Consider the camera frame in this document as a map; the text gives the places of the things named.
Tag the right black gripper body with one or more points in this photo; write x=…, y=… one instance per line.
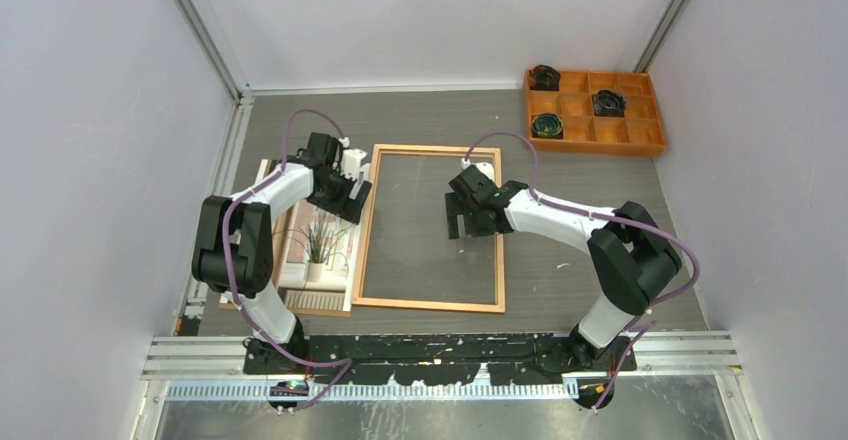
x=473, y=225

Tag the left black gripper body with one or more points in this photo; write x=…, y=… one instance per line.
x=336, y=197

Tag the plant window photo print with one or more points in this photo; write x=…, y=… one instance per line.
x=313, y=255

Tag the orange wooden picture frame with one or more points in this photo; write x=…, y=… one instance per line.
x=358, y=295

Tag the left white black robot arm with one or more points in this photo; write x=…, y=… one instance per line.
x=233, y=252

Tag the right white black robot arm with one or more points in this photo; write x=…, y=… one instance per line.
x=632, y=261

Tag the orange compartment tray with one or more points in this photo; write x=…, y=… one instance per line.
x=592, y=112

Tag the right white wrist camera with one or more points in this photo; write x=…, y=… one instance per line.
x=485, y=168

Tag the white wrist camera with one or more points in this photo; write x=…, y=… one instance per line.
x=352, y=159
x=485, y=168

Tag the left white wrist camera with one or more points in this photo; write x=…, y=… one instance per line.
x=352, y=159

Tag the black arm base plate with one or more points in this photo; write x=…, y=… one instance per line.
x=435, y=360

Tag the aluminium rail front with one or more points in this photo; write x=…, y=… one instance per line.
x=662, y=353

